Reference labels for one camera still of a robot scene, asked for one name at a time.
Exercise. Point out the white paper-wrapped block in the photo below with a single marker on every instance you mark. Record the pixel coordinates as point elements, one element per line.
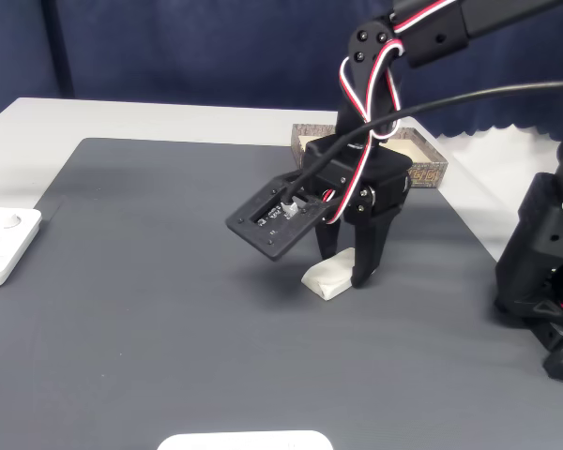
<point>328,276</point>

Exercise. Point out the printed cardboard box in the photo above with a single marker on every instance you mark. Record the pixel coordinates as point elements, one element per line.
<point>427,175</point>

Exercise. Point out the dark grey mat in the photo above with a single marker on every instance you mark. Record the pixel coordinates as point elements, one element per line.
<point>169,304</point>

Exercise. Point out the white device with round buttons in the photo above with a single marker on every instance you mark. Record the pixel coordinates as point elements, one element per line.
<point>244,441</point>
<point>4,253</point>

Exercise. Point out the dark blue curtain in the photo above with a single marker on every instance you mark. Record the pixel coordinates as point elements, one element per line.
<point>169,47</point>

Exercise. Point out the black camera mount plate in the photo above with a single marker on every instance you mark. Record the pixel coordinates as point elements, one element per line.
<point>253,229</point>

